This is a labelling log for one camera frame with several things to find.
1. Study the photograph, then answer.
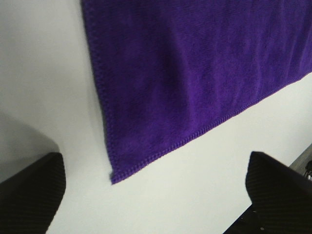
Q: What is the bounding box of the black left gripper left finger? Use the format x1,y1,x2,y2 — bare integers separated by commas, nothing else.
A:
0,153,66,234

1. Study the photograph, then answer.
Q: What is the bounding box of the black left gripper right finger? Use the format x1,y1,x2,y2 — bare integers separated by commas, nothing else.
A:
225,152,312,234

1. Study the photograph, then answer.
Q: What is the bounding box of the purple microfiber towel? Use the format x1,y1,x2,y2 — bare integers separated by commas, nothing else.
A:
81,0,312,184

